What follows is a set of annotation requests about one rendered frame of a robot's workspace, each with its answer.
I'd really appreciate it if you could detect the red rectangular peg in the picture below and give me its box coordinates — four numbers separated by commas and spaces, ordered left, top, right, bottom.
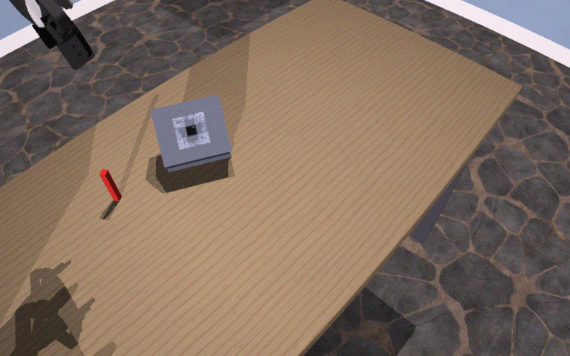
99, 169, 121, 201

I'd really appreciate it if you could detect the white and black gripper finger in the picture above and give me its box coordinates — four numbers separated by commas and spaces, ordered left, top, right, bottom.
32, 14, 57, 49
36, 0, 95, 70

